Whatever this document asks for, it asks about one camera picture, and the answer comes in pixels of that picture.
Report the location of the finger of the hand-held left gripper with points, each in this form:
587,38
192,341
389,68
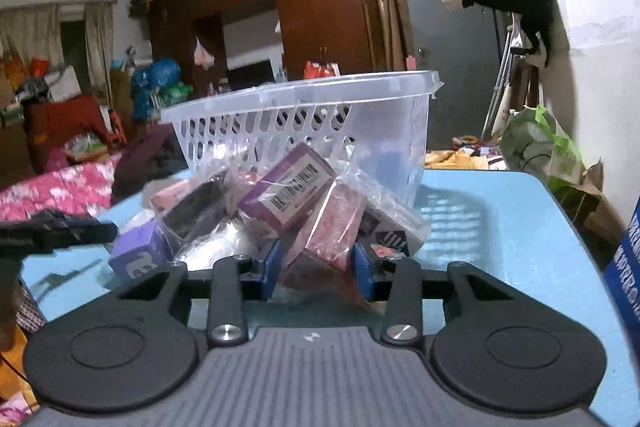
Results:
80,232

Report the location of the blue printed bag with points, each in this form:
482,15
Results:
627,267

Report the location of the purple box with barcode label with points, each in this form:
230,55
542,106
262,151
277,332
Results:
287,189

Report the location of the red orange bag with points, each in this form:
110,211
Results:
320,69

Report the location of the black box with striped print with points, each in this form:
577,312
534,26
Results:
395,229

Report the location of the small purple box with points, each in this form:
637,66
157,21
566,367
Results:
137,252

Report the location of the grey door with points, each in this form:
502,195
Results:
450,57

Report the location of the blue plastic bags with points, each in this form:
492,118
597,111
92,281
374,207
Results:
155,82

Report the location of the green basket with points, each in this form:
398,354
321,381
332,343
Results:
176,94

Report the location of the hanging white plastic bag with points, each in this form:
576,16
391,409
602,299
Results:
203,54

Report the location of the pink floral blanket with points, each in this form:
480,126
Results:
55,192

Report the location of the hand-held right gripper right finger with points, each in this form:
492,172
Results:
362,274

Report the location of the dark monitor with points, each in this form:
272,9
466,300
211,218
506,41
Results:
250,72

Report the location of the green plastic bag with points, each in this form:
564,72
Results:
535,142

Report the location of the brown wooden wardrobe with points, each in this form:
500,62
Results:
310,2

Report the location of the beige curtain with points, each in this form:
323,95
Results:
97,47

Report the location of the brown paper bag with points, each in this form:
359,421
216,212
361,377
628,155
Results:
595,207

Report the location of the metal crutches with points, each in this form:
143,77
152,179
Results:
502,77

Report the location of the leaning wooden planks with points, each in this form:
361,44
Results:
390,17

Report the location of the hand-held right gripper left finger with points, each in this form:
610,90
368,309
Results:
270,271

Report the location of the clear plastic basket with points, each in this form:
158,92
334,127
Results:
350,117

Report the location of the dark maroon cloth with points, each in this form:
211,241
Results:
145,162

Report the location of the pink red packet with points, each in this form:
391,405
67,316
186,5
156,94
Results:
327,227

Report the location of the black packet in clear wrap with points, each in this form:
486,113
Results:
195,207

